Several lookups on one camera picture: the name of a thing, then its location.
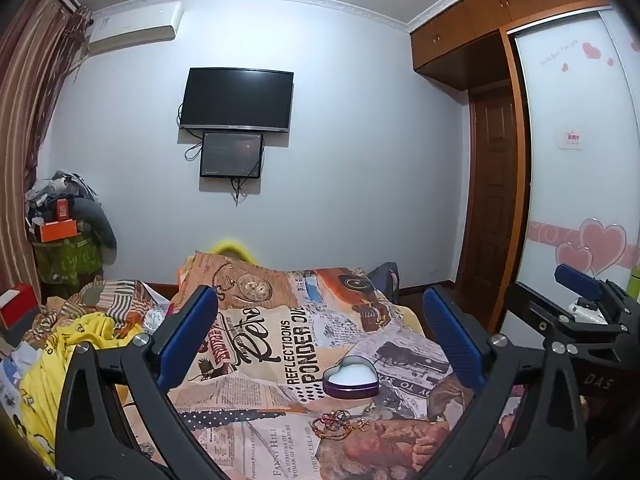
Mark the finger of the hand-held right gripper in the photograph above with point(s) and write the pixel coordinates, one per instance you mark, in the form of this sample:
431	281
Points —
575	276
590	335

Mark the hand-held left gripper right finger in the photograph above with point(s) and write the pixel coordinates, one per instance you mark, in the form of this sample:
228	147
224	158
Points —
452	335

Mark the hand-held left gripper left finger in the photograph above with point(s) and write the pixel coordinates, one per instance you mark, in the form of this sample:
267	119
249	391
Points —
187	330

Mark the purple heart-shaped tin box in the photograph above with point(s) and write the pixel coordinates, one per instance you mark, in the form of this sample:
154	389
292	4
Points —
350	372

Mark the clear plastic bag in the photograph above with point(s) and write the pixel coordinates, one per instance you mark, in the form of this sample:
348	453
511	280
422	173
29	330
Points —
155	317

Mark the striped brown cloth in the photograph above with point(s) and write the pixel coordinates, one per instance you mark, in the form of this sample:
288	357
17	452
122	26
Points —
115	305

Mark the white heart-print wardrobe door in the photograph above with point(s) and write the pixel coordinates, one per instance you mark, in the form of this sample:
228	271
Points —
565	185

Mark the yellow plastic object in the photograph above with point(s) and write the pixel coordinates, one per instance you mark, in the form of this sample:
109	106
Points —
235	249

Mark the printed newspaper-pattern blanket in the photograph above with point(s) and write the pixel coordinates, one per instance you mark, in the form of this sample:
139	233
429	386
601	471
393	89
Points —
300	320

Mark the brown wooden door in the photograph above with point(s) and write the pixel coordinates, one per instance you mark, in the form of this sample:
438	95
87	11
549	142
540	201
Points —
492	185

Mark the yellow cloth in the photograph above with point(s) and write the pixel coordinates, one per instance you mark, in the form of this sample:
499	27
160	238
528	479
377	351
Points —
50	385

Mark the flat orange box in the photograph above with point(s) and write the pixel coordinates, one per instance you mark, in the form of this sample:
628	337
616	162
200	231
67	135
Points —
59	230

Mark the red and white box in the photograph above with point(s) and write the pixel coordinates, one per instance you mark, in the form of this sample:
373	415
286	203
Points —
17	305

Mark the small orange box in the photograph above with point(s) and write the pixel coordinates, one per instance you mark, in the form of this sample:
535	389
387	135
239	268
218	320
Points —
62	209

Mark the white printed cloth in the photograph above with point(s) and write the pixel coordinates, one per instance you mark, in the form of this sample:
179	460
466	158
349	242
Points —
12	375

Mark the pile of clothes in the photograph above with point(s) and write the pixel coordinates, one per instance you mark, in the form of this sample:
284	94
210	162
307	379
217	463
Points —
55	185

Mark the wooden overhead cabinet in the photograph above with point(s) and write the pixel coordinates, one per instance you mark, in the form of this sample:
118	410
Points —
465	45

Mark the striped brown curtain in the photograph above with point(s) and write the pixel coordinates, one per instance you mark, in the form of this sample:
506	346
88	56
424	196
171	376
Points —
30	110

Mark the white air conditioner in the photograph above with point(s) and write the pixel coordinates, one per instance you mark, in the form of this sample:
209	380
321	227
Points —
135	27

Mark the small black wall monitor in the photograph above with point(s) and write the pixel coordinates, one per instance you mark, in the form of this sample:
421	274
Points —
230	155

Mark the black wall television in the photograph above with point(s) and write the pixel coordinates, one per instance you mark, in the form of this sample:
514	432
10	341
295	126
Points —
235	97

